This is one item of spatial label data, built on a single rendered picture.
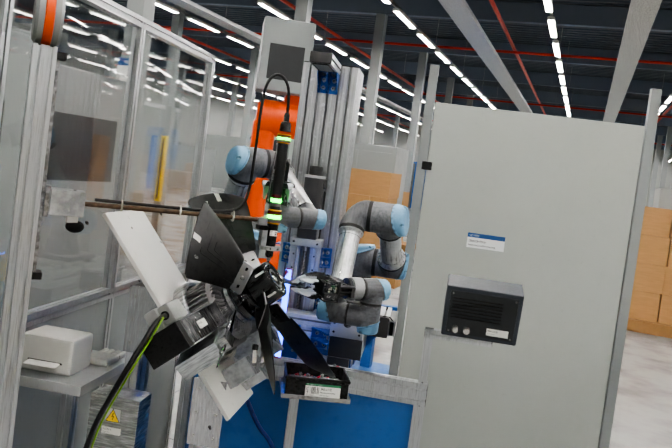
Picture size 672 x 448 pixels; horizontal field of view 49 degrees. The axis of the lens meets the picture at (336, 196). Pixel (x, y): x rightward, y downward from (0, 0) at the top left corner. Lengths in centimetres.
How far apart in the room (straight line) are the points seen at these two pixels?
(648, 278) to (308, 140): 743
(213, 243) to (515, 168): 233
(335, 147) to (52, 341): 151
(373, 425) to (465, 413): 153
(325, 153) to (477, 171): 109
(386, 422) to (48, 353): 118
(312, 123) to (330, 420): 129
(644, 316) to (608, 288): 609
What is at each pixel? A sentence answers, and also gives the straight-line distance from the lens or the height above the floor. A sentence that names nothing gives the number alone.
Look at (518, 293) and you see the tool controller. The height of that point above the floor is 123.
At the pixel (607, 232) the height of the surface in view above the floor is 142.
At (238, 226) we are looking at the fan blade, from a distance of 233.
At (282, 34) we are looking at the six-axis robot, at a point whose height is 263.
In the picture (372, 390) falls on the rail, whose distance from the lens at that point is 271.
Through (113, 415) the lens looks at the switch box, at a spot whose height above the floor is 79.
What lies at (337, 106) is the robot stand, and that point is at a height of 185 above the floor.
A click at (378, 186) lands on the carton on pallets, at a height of 138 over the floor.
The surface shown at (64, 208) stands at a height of 137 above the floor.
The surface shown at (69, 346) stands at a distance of 234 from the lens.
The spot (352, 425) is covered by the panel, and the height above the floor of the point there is 66.
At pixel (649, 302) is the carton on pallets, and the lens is 1022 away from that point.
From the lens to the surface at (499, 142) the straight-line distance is 405.
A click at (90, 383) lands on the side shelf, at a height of 85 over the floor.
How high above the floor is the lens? 158
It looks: 2 degrees down
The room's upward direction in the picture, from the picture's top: 7 degrees clockwise
